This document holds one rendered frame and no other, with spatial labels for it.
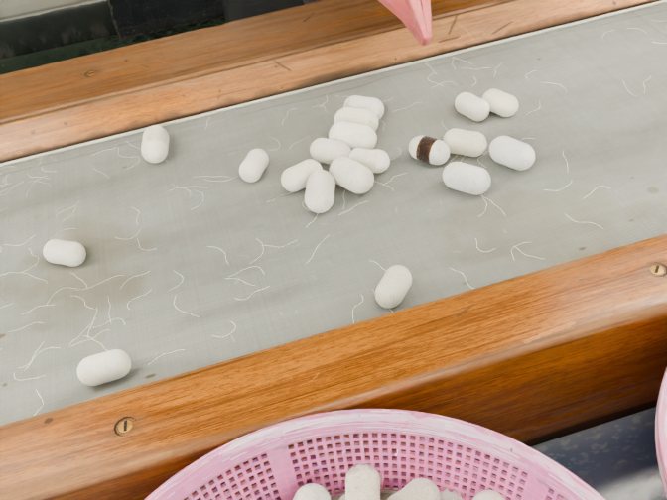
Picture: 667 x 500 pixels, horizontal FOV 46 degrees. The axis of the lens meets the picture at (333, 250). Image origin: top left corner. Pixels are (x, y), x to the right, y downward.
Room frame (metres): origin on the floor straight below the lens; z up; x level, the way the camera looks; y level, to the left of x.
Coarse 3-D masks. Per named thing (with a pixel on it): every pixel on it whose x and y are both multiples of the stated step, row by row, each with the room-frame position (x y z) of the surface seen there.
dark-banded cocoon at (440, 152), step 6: (414, 138) 0.49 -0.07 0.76; (420, 138) 0.48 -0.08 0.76; (414, 144) 0.48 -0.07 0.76; (438, 144) 0.47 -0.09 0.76; (444, 144) 0.47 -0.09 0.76; (414, 150) 0.48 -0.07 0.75; (432, 150) 0.47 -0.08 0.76; (438, 150) 0.47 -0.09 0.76; (444, 150) 0.47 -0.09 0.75; (414, 156) 0.48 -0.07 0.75; (432, 156) 0.47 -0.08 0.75; (438, 156) 0.47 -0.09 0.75; (444, 156) 0.47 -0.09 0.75; (432, 162) 0.47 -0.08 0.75; (438, 162) 0.47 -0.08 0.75; (444, 162) 0.47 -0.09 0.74
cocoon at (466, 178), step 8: (448, 168) 0.44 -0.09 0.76; (456, 168) 0.44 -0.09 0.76; (464, 168) 0.44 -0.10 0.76; (472, 168) 0.43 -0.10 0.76; (480, 168) 0.43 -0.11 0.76; (448, 176) 0.44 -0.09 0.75; (456, 176) 0.43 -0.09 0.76; (464, 176) 0.43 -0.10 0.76; (472, 176) 0.43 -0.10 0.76; (480, 176) 0.43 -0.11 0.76; (488, 176) 0.43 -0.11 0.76; (448, 184) 0.44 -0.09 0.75; (456, 184) 0.43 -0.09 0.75; (464, 184) 0.43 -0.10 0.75; (472, 184) 0.42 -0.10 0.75; (480, 184) 0.42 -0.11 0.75; (488, 184) 0.43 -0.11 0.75; (472, 192) 0.42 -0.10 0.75; (480, 192) 0.42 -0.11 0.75
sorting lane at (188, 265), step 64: (448, 64) 0.61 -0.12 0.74; (512, 64) 0.60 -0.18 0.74; (576, 64) 0.58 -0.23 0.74; (640, 64) 0.56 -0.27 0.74; (192, 128) 0.57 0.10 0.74; (256, 128) 0.56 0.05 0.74; (320, 128) 0.54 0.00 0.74; (384, 128) 0.53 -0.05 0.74; (448, 128) 0.52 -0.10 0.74; (512, 128) 0.50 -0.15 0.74; (576, 128) 0.49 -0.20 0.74; (640, 128) 0.48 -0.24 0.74; (0, 192) 0.52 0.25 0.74; (64, 192) 0.51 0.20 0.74; (128, 192) 0.50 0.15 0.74; (192, 192) 0.48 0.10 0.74; (256, 192) 0.47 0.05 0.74; (384, 192) 0.45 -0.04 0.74; (448, 192) 0.44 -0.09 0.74; (512, 192) 0.43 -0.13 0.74; (576, 192) 0.41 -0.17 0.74; (640, 192) 0.40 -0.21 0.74; (0, 256) 0.44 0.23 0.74; (128, 256) 0.42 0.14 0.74; (192, 256) 0.41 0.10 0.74; (256, 256) 0.40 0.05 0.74; (320, 256) 0.39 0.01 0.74; (384, 256) 0.38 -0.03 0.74; (448, 256) 0.37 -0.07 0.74; (512, 256) 0.36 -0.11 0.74; (576, 256) 0.35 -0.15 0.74; (0, 320) 0.38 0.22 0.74; (64, 320) 0.37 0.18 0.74; (128, 320) 0.36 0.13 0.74; (192, 320) 0.35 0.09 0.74; (256, 320) 0.34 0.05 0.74; (320, 320) 0.33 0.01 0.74; (0, 384) 0.32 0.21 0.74; (64, 384) 0.31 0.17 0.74; (128, 384) 0.31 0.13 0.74
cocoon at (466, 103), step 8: (464, 96) 0.53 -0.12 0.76; (472, 96) 0.53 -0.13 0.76; (456, 104) 0.53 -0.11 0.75; (464, 104) 0.52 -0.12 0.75; (472, 104) 0.52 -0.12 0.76; (480, 104) 0.52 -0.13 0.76; (464, 112) 0.52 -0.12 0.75; (472, 112) 0.52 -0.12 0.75; (480, 112) 0.51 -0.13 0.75; (488, 112) 0.52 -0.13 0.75; (480, 120) 0.51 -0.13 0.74
